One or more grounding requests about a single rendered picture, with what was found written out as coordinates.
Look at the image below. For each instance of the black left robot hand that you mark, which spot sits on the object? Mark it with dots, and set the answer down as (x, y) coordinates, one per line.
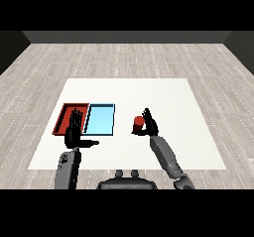
(73, 136)

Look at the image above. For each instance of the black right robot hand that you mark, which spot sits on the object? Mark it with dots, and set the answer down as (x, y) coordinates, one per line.
(150, 124)

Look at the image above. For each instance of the dark grey robot body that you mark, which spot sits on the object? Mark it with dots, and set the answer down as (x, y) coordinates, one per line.
(127, 182)

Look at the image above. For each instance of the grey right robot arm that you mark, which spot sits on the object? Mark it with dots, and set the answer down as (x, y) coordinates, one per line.
(169, 162)

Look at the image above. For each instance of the red shallow open box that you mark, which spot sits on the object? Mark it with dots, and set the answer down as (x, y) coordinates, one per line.
(64, 119)

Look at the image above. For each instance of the light blue shallow open box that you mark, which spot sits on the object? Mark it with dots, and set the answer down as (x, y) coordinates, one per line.
(100, 119)

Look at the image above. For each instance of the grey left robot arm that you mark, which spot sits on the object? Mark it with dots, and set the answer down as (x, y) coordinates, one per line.
(67, 169)

